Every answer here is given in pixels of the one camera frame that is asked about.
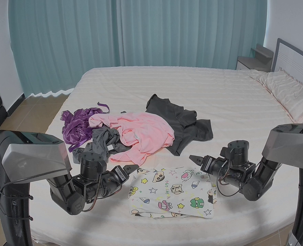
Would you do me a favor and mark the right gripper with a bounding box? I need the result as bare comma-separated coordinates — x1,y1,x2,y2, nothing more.
201,155,226,177

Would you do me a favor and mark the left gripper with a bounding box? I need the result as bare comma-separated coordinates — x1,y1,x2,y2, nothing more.
100,165,129,197

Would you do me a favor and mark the white printed pyjama top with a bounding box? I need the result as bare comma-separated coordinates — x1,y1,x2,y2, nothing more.
127,166,218,219

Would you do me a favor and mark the bed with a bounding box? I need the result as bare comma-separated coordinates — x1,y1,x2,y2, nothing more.
31,38,303,243

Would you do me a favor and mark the grey garment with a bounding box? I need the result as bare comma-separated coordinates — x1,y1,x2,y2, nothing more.
72,127,121,164

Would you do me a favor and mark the black garment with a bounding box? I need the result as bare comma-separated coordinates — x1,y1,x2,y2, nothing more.
145,94,214,156

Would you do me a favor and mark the pink garment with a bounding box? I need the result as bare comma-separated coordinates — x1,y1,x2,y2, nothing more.
88,111,175,165

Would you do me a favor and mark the purple garment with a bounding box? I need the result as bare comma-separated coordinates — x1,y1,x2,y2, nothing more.
62,101,111,153

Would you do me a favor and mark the pale pink striped pillow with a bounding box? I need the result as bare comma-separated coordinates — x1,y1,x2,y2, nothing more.
250,70,303,124

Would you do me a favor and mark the grey white bedside table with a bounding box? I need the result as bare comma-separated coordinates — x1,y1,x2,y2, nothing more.
237,44,274,72

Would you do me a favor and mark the blue-green curtain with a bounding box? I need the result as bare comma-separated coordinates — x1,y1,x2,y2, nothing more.
8,0,268,97

